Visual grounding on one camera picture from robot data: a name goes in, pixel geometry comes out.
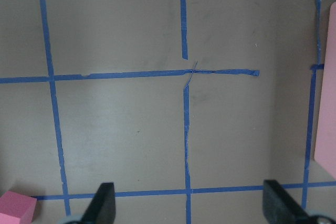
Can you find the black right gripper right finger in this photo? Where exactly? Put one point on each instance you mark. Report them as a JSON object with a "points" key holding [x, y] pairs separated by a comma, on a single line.
{"points": [[280, 208]]}

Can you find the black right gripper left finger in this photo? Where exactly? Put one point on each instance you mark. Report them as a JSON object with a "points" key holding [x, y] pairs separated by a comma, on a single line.
{"points": [[102, 207]]}

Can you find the pink plastic bin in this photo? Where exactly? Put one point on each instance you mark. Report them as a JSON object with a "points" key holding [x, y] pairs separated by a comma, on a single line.
{"points": [[324, 153]]}

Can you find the pink foam cube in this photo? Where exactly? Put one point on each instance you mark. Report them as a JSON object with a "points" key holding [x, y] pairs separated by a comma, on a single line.
{"points": [[17, 208]]}

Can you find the brown paper table cover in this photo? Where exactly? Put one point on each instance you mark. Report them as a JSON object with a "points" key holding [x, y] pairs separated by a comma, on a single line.
{"points": [[186, 105]]}

